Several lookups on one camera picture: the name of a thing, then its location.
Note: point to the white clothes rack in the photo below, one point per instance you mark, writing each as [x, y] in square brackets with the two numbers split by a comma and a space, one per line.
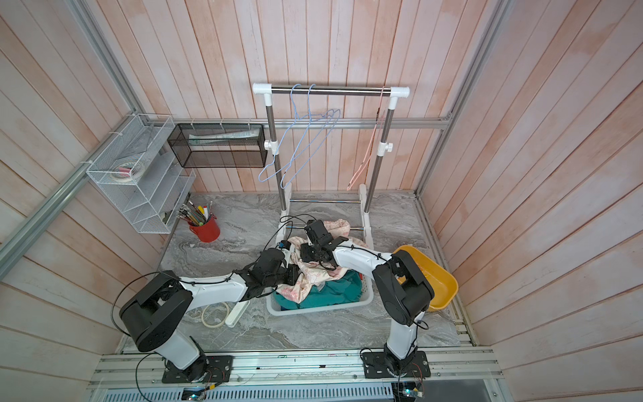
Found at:
[381, 147]

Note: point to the white wire shelf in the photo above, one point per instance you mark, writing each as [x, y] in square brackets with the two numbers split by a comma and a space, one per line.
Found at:
[151, 204]

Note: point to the white plastic laundry basket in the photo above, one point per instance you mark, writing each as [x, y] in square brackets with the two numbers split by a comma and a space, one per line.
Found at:
[366, 298]

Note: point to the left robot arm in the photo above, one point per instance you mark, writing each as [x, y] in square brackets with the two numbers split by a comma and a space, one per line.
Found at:
[153, 316]

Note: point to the light blue hanger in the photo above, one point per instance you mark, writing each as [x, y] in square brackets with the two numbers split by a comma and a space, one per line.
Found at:
[281, 147]
[315, 134]

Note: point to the pink hanger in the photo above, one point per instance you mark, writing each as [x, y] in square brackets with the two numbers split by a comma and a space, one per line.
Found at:
[369, 145]

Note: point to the white remote-like bar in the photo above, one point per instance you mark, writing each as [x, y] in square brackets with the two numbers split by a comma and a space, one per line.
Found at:
[236, 313]

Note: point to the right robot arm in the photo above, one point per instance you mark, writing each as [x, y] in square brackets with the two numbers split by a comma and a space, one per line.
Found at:
[403, 288]

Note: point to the black mesh basket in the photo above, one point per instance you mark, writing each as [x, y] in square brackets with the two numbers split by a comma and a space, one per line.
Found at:
[219, 145]

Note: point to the red pencil cup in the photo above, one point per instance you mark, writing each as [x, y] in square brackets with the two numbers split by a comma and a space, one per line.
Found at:
[208, 232]

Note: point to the tape roll on shelf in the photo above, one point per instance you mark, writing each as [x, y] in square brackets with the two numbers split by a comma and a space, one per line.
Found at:
[127, 172]

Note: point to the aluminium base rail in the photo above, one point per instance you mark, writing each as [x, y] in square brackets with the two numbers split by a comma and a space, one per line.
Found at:
[336, 375]

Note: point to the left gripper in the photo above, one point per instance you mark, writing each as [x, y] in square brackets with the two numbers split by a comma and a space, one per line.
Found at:
[293, 271]

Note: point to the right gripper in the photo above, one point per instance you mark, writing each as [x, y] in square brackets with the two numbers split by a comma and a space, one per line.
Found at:
[305, 254]

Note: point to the yellow plastic tray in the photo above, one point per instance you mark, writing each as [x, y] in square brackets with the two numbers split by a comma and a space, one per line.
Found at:
[443, 283]

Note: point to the cream pink print jacket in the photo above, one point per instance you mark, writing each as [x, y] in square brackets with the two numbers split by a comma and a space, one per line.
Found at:
[319, 283]

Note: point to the green jacket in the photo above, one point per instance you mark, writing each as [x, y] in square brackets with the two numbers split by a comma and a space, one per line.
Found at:
[349, 289]

